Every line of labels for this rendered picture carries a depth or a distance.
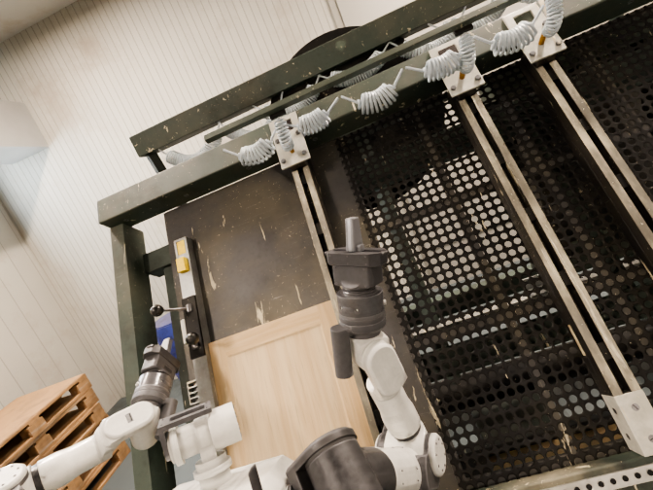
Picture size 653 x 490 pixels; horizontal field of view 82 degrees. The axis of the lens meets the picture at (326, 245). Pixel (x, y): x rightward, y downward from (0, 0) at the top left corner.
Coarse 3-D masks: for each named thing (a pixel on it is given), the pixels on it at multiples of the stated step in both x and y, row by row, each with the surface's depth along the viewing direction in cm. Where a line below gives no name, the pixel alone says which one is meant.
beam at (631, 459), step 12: (612, 456) 87; (624, 456) 85; (636, 456) 83; (648, 456) 82; (564, 468) 89; (576, 468) 87; (588, 468) 85; (600, 468) 83; (612, 468) 83; (624, 468) 82; (516, 480) 90; (528, 480) 88; (540, 480) 86; (552, 480) 85; (564, 480) 84; (576, 480) 84
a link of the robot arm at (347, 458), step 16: (336, 448) 55; (352, 448) 56; (368, 448) 62; (320, 464) 55; (336, 464) 54; (352, 464) 54; (368, 464) 56; (384, 464) 60; (320, 480) 54; (336, 480) 53; (352, 480) 52; (368, 480) 53; (384, 480) 57
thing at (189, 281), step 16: (176, 240) 132; (176, 256) 130; (192, 256) 131; (192, 272) 128; (192, 288) 125; (208, 336) 122; (208, 352) 119; (208, 368) 116; (208, 384) 115; (208, 400) 113; (224, 448) 109
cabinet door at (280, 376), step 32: (288, 320) 115; (320, 320) 113; (224, 352) 118; (256, 352) 116; (288, 352) 113; (320, 352) 110; (224, 384) 115; (256, 384) 113; (288, 384) 110; (320, 384) 108; (352, 384) 105; (256, 416) 110; (288, 416) 108; (320, 416) 106; (352, 416) 103; (256, 448) 108; (288, 448) 106
